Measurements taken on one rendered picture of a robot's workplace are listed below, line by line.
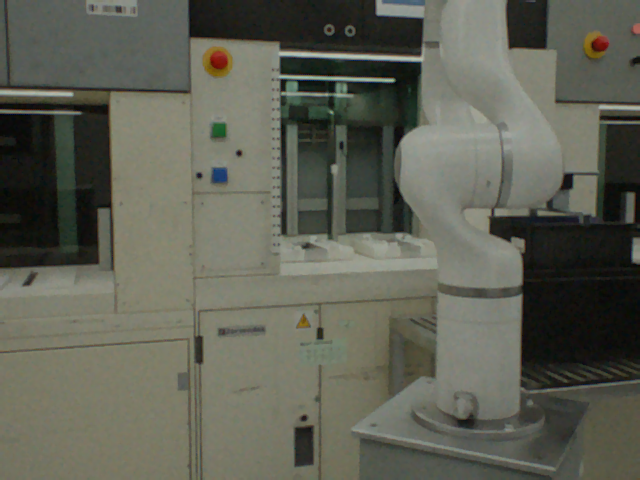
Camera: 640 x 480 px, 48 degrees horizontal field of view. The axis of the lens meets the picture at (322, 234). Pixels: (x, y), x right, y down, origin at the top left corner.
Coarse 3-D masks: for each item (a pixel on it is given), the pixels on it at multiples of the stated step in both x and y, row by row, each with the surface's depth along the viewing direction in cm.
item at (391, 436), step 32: (416, 384) 121; (384, 416) 106; (544, 416) 106; (576, 416) 106; (384, 448) 100; (416, 448) 97; (448, 448) 95; (480, 448) 94; (512, 448) 94; (544, 448) 94; (576, 448) 106
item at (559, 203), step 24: (504, 216) 156; (528, 216) 157; (552, 216) 157; (528, 240) 136; (552, 240) 136; (576, 240) 136; (600, 240) 137; (624, 240) 138; (528, 264) 136; (552, 264) 136; (576, 264) 137; (600, 264) 138; (624, 264) 138
